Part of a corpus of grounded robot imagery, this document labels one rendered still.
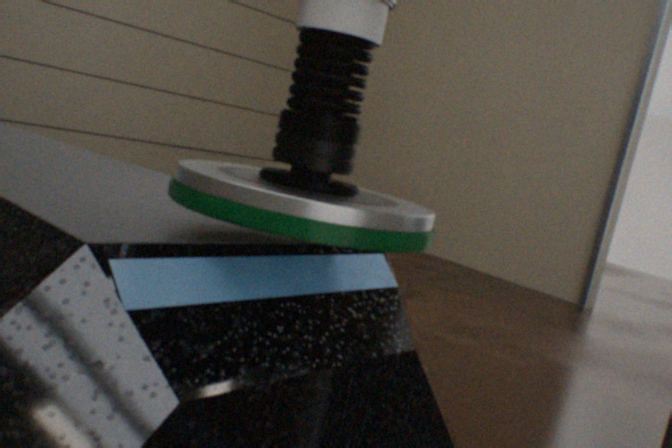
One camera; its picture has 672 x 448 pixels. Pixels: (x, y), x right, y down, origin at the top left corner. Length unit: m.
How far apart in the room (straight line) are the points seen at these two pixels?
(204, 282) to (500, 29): 5.88
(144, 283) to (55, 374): 0.08
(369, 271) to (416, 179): 5.87
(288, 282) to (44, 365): 0.21
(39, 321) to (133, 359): 0.06
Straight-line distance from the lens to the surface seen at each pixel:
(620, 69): 5.71
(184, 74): 6.77
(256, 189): 0.45
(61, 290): 0.47
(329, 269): 0.62
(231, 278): 0.53
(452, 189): 6.27
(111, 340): 0.46
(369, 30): 0.53
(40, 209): 0.57
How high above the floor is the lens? 0.95
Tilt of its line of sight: 8 degrees down
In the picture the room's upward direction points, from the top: 12 degrees clockwise
